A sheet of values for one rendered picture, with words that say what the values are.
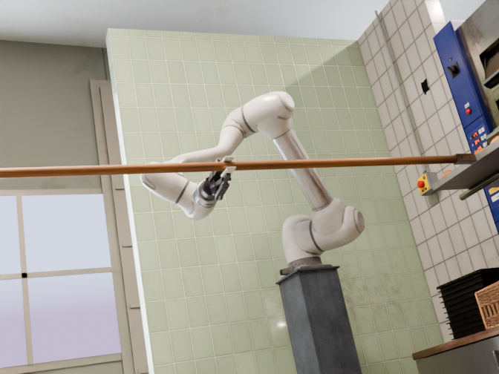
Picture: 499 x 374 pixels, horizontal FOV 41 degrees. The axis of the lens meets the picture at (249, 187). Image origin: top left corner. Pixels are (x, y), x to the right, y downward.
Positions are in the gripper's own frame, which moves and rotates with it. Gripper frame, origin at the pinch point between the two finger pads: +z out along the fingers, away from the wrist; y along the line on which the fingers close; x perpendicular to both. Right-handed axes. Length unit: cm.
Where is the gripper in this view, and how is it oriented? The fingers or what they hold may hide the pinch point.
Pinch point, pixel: (227, 166)
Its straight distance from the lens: 215.1
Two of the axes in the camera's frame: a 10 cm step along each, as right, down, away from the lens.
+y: 1.9, 9.2, -3.4
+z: 3.3, -3.9, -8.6
